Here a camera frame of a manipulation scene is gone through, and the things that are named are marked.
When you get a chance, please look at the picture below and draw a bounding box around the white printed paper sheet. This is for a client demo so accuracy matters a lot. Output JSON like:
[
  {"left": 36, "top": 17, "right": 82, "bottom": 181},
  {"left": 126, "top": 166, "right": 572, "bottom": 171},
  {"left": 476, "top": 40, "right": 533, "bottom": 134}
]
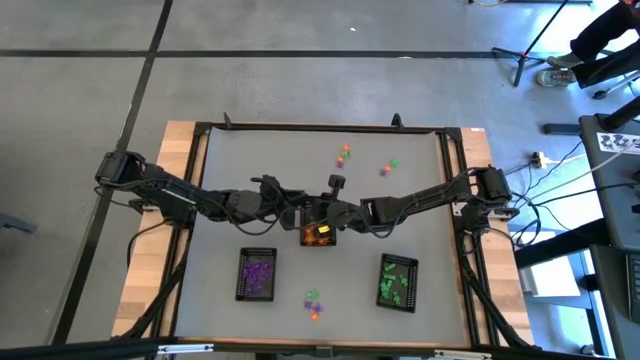
[{"left": 596, "top": 131, "right": 640, "bottom": 156}]

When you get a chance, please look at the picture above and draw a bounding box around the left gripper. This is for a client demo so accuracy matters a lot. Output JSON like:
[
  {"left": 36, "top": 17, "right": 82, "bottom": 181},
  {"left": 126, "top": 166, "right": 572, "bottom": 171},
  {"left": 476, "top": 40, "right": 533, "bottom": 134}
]
[{"left": 249, "top": 173, "right": 306, "bottom": 232}]

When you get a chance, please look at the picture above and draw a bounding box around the black stand post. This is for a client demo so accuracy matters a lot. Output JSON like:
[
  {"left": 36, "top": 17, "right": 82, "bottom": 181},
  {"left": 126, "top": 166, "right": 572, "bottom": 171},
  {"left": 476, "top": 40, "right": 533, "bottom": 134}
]
[{"left": 599, "top": 94, "right": 640, "bottom": 132}]

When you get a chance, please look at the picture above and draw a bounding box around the office chair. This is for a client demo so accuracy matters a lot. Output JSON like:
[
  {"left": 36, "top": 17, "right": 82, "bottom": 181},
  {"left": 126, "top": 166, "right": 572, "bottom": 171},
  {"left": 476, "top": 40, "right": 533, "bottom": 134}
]
[{"left": 592, "top": 49, "right": 640, "bottom": 101}]

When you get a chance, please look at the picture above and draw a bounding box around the grey table mat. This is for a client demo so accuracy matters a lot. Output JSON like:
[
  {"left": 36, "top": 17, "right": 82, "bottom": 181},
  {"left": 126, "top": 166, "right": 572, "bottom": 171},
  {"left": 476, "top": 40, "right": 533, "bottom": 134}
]
[{"left": 174, "top": 127, "right": 471, "bottom": 346}]

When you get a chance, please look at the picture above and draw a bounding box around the person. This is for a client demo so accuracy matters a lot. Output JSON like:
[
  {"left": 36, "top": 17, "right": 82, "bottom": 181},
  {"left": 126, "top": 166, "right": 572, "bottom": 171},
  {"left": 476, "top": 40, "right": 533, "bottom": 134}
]
[{"left": 535, "top": 0, "right": 640, "bottom": 90}]

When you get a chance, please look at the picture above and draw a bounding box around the white cable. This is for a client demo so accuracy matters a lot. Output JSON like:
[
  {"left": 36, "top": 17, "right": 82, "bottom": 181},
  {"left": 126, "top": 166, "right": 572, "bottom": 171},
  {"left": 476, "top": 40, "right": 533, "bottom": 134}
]
[{"left": 548, "top": 139, "right": 640, "bottom": 182}]

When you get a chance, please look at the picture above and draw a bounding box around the black aluminium table frame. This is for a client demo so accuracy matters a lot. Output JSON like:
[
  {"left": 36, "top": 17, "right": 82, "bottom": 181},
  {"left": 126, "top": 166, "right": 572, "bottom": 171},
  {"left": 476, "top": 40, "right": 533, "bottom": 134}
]
[{"left": 110, "top": 112, "right": 539, "bottom": 360}]

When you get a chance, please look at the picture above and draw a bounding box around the silver aluminium bar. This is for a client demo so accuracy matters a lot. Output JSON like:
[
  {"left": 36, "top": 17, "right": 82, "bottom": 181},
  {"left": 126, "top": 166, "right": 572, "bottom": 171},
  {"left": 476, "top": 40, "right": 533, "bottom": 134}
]
[
  {"left": 433, "top": 349, "right": 494, "bottom": 360},
  {"left": 157, "top": 343, "right": 215, "bottom": 355}
]

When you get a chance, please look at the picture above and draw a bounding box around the black slotted plastic basket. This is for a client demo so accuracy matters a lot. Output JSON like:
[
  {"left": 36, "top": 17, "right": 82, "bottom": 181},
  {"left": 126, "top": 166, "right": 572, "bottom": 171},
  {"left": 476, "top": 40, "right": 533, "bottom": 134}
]
[
  {"left": 375, "top": 252, "right": 420, "bottom": 314},
  {"left": 235, "top": 246, "right": 278, "bottom": 303},
  {"left": 298, "top": 198, "right": 338, "bottom": 248}
]

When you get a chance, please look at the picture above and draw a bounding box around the office desk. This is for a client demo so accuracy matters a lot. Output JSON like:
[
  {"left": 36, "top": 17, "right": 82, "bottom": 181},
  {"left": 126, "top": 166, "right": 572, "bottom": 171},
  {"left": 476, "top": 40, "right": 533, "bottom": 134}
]
[
  {"left": 543, "top": 113, "right": 640, "bottom": 251},
  {"left": 589, "top": 244, "right": 640, "bottom": 360}
]

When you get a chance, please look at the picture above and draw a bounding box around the black tripod stand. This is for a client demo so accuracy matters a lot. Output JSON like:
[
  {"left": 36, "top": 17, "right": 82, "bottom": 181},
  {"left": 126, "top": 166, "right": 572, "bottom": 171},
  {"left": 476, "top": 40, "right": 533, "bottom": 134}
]
[{"left": 491, "top": 0, "right": 571, "bottom": 87}]

